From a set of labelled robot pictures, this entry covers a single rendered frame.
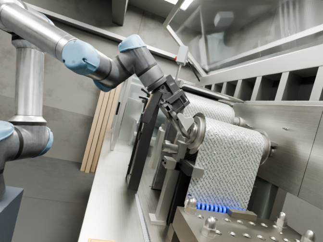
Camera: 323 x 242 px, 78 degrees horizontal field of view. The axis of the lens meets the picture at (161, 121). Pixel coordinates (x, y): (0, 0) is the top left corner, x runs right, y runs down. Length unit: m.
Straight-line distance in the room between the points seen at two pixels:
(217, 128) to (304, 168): 0.30
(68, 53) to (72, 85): 3.47
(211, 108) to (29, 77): 0.72
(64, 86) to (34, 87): 3.19
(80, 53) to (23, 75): 0.37
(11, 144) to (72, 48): 0.38
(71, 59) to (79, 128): 3.51
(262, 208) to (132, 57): 0.71
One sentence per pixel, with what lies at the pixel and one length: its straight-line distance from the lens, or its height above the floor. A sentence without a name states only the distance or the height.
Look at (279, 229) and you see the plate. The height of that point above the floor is 1.03.
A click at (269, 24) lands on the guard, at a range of 1.01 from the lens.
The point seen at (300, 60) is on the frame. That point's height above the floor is 1.61.
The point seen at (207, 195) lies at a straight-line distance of 0.72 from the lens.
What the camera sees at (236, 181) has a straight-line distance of 0.76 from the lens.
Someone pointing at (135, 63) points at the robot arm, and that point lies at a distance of 0.62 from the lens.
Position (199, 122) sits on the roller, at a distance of 0.67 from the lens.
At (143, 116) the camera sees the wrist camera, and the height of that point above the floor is 1.26.
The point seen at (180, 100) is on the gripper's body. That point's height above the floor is 1.34.
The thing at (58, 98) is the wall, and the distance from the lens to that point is 4.04.
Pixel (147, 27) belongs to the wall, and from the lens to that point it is 4.22.
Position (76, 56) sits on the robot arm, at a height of 1.36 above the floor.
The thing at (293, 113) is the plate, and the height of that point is 1.41.
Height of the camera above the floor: 1.29
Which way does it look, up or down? 2 degrees down
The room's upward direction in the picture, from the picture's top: 15 degrees clockwise
